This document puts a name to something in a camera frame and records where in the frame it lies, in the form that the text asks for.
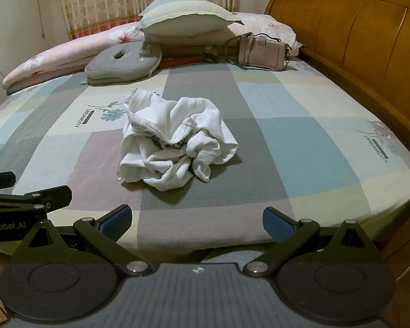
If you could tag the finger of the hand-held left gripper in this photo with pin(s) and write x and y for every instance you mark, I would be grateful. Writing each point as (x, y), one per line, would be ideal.
(47, 196)
(1, 180)

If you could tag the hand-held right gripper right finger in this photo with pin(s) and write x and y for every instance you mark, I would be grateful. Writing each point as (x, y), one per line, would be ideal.
(276, 225)

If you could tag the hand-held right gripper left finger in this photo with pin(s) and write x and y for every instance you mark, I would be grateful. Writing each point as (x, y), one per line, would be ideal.
(118, 223)

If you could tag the white printed long-sleeve shirt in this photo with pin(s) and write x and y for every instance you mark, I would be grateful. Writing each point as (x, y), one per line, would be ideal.
(198, 123)

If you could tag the pink floral pillow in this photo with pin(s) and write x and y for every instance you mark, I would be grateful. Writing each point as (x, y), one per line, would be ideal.
(270, 24)
(44, 59)

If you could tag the wooden bedside cabinet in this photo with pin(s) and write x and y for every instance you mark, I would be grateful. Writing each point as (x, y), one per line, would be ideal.
(406, 246)

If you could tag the grey cushion with hole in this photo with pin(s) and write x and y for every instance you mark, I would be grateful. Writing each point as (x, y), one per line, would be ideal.
(123, 65)

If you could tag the pink handbag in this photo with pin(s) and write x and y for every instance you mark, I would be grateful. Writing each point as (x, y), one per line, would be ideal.
(263, 56)

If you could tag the red orange cloth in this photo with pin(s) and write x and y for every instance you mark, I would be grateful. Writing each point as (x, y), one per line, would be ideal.
(177, 62)

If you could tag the grey brown pillow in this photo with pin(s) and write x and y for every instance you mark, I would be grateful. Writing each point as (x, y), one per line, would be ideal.
(184, 52)

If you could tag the beige pillow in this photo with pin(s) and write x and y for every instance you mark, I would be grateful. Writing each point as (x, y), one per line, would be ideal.
(191, 40)

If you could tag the patterned curtain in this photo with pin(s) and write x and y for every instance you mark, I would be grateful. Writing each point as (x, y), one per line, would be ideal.
(99, 3)

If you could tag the wooden headboard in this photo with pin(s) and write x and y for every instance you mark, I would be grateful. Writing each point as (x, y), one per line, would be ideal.
(362, 34)

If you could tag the cream pillow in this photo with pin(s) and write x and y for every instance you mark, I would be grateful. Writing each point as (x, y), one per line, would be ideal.
(188, 20)

